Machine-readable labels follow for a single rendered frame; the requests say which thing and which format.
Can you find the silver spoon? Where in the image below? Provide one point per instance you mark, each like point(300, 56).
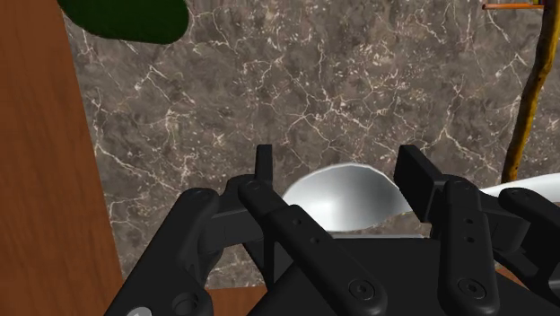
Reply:
point(345, 197)

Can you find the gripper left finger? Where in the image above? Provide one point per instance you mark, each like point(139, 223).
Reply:
point(306, 236)

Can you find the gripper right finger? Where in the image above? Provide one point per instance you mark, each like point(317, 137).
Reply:
point(466, 245)

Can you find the thin orange rod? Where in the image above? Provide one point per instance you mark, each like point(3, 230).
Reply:
point(512, 6)

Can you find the dark green rounded object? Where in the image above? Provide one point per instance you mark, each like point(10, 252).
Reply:
point(131, 19)

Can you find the yellow brown curved stick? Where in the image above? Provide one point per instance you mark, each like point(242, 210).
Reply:
point(531, 92)

